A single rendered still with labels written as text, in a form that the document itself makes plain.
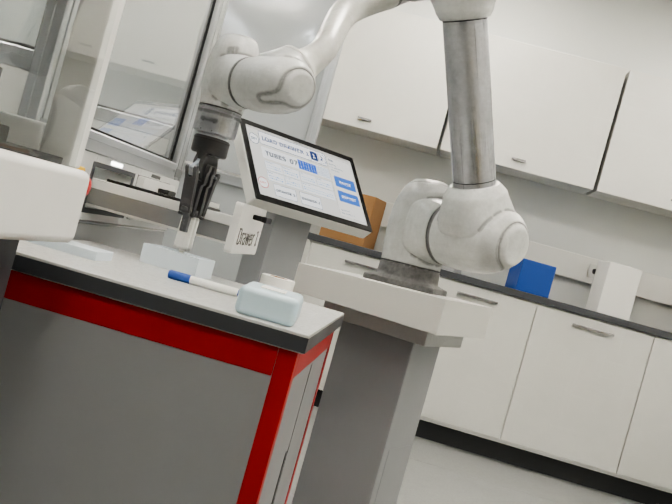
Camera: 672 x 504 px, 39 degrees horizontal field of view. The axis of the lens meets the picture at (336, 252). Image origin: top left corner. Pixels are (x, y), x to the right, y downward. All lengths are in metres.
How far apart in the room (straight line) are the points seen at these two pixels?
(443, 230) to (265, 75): 0.65
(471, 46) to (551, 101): 3.38
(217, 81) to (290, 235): 1.30
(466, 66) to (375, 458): 0.94
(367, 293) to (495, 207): 0.35
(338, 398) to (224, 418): 0.93
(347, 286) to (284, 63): 0.64
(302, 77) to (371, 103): 3.70
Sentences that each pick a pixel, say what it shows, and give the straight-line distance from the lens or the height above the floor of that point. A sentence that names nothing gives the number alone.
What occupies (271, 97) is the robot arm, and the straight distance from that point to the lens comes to 1.79.
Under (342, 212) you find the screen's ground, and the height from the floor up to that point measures 1.00.
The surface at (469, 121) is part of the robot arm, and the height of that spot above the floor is 1.24.
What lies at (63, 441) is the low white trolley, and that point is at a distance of 1.52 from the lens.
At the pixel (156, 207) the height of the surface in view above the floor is 0.87.
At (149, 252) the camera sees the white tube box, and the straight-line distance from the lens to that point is 1.91.
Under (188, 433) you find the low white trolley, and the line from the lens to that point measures 1.46.
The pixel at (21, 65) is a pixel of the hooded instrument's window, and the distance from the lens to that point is 1.14.
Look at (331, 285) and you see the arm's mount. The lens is 2.23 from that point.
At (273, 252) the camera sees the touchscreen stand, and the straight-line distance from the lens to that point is 3.10.
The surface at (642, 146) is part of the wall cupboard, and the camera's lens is 5.55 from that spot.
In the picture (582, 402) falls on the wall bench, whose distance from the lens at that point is 5.15.
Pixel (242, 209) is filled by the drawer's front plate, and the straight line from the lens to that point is 2.00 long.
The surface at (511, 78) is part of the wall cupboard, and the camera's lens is 5.50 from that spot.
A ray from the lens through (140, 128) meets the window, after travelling 2.37.
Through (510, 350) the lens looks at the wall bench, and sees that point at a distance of 5.07.
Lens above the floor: 0.91
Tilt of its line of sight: 1 degrees down
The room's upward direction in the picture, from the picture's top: 16 degrees clockwise
